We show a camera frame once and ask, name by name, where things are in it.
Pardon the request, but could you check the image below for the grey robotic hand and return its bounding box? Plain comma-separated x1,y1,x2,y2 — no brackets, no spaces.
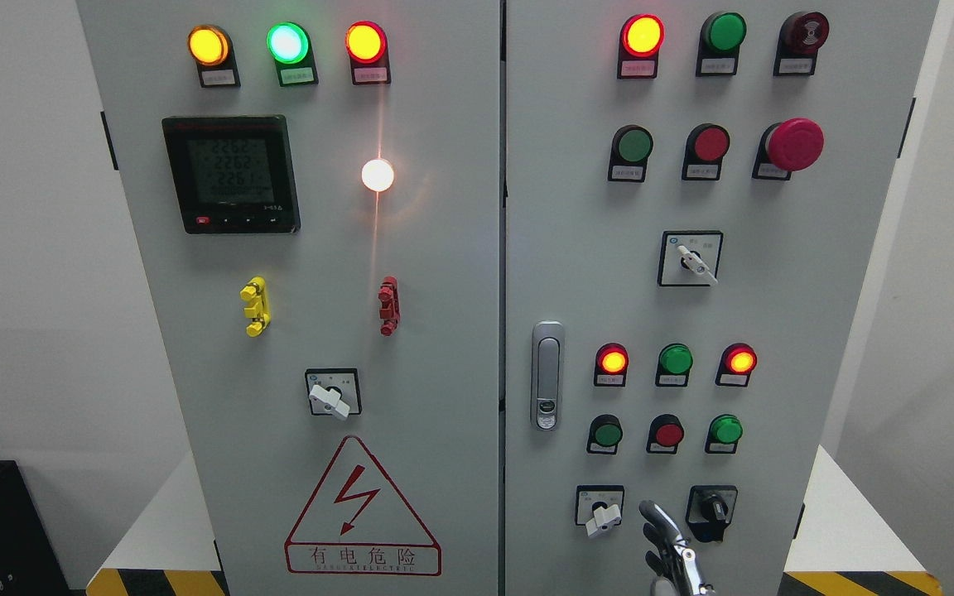
638,499,716,595

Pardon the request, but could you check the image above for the silver door swing handle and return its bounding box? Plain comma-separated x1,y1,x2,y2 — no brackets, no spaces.
530,321,564,431

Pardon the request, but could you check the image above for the grey cabinet right door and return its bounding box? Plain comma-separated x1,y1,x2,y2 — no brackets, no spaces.
503,1,938,595

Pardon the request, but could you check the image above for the grey cabinet door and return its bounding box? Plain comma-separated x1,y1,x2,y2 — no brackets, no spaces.
77,1,500,595
503,1,938,595

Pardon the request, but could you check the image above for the grey cabinet left door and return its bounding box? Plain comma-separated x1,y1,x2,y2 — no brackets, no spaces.
77,1,500,595

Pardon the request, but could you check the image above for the red push button bottom middle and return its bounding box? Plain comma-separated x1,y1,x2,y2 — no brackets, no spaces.
646,414,685,455

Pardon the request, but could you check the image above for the green push button bottom right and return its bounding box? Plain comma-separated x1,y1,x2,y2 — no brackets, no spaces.
704,414,744,455

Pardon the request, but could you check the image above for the green push button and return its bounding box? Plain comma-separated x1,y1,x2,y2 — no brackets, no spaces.
704,414,744,455
696,12,747,78
586,414,624,455

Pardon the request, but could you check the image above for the green push button bottom left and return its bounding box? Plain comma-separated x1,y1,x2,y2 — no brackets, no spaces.
586,414,624,455

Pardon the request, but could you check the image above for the green indicator light lower middle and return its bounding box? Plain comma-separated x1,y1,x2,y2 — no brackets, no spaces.
655,343,694,387

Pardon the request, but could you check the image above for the green indicator light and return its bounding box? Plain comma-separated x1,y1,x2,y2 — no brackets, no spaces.
655,343,694,387
266,22,319,87

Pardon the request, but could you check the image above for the red indicator light lower right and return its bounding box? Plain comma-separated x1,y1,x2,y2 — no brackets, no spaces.
715,343,758,387

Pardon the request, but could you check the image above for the red indicator light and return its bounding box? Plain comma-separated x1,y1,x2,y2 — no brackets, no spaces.
617,12,665,79
344,22,391,84
593,343,629,387
715,343,758,387

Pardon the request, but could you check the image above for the red indicator light lower left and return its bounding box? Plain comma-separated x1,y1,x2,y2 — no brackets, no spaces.
593,343,629,387

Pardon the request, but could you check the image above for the red electric hazard warning sticker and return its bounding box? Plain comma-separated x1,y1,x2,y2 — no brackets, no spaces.
284,436,441,576

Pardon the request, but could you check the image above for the red terminal connector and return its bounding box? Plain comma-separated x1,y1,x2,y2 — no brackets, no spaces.
376,276,401,337

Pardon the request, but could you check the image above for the red push button second row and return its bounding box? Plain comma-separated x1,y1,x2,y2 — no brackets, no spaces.
681,123,730,181

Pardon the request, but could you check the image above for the green push button second row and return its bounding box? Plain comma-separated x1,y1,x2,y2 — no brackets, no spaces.
607,124,654,184

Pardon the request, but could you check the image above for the red mushroom emergency stop button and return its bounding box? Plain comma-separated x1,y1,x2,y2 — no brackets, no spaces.
752,118,825,181

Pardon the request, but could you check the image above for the white indicator light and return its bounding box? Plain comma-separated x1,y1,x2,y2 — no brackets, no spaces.
360,158,395,193

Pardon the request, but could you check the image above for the yellow terminal connector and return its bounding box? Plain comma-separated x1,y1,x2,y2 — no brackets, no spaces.
239,276,272,337

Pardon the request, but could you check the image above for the red indicator light top right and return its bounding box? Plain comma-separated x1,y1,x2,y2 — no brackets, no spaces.
617,12,665,79

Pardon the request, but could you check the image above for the green push button top right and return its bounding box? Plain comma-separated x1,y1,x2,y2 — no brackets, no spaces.
696,12,747,78

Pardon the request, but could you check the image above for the dark red buzzer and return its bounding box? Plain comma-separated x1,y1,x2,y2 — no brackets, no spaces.
773,11,830,78

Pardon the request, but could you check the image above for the black digital power meter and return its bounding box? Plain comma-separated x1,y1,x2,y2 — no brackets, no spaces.
161,114,301,234

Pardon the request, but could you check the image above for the red indicator light top left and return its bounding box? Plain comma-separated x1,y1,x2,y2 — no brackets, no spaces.
344,22,391,84

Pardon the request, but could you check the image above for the green indicator light top left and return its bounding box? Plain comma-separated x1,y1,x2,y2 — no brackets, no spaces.
266,22,319,87

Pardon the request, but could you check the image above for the yellow indicator light top left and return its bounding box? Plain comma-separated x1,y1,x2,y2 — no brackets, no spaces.
188,24,241,88

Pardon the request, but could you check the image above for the black selector switch bottom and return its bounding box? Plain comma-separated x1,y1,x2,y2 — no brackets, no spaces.
686,484,739,543

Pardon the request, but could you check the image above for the white selector switch bottom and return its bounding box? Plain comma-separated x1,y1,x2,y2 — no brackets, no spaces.
576,484,625,539

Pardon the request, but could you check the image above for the white selector switch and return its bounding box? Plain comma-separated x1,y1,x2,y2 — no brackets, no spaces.
658,230,724,287
576,484,625,539

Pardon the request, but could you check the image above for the white selector switch upper right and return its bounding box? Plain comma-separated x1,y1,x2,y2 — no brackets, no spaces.
658,230,724,287

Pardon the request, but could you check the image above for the white selector switch left door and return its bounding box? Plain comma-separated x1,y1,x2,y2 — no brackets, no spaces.
304,368,363,421

